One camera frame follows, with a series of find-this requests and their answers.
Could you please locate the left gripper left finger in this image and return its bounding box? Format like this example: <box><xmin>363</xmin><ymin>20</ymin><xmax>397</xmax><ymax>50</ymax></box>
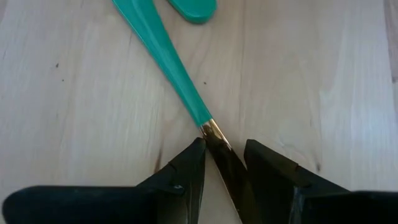
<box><xmin>1</xmin><ymin>136</ymin><xmax>208</xmax><ymax>224</ymax></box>

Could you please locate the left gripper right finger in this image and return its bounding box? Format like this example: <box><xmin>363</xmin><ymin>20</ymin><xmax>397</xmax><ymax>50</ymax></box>
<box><xmin>243</xmin><ymin>139</ymin><xmax>398</xmax><ymax>224</ymax></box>

